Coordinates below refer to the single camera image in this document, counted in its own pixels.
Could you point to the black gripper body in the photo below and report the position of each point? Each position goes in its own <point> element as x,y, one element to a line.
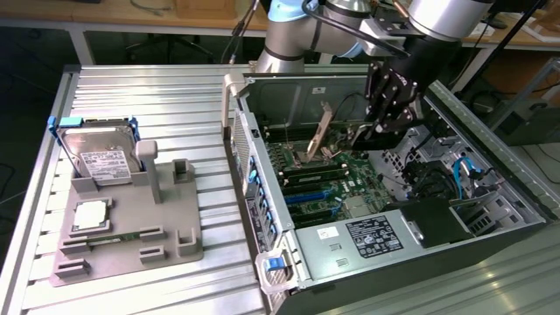
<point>429,59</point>

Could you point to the graphics card with black cooler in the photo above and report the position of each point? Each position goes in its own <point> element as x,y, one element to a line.
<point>377,141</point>

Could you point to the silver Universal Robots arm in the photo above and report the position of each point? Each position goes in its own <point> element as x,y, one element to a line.
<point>285,39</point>

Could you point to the perforated metal disk bay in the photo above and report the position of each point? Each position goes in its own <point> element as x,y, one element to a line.
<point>394,160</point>

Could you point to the white plastic parts pile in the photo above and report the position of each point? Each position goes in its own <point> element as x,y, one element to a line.
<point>483,29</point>

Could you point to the black stand pole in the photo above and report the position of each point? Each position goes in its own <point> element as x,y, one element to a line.
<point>502,42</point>

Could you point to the green circuit board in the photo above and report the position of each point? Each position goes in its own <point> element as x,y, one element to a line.
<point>387,8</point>

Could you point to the green motherboard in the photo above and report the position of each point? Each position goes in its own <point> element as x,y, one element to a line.
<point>363,177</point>

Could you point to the black RAM slot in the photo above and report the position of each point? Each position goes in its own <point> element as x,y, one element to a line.
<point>295,137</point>
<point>294,130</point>

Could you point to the thin metal locking lever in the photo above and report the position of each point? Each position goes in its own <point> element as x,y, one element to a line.
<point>287,131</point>

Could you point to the CPU socket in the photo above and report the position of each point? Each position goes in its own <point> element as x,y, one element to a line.
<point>299,157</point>

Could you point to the black monitor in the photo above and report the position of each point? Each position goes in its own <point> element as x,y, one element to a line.
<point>517,5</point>

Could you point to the black installed RAM stick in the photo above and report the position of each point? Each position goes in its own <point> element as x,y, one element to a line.
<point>313,178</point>

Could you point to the dark equipment box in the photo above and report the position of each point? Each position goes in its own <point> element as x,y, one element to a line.
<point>534,128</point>

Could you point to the blue expansion slot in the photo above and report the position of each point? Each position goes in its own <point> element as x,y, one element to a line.
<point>309,197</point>

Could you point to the grey metal drive bay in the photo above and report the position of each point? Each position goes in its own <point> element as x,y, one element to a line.
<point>486,213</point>

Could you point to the grey power supply unit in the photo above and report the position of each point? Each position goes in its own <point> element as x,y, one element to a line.
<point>377,239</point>

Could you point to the brown cardboard box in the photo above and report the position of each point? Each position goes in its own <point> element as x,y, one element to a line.
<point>206,6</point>

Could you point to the black office chair base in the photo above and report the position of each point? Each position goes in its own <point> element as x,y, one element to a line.
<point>169,41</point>

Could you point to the blue case latch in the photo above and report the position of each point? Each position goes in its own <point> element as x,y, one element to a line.
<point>274,264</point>

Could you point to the open black PC case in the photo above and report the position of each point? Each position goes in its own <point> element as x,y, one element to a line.
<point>350,293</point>

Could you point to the hard disk in blue caddy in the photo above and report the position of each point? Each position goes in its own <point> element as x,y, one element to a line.
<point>105,157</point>

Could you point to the grey plastic parts rack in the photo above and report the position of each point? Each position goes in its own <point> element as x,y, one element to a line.
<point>131,210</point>

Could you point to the green RAM stick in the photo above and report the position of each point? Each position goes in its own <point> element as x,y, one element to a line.
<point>117,237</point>

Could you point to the silver CPU chip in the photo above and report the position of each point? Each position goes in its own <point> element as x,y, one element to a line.
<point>90,216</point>

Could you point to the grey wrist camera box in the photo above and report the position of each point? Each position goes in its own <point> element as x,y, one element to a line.
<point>381,36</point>

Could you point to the grey aluminium profile frame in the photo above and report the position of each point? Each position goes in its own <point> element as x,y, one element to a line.
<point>547,75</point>

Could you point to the wooden desk with white frame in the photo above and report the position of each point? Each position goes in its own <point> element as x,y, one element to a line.
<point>45,13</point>

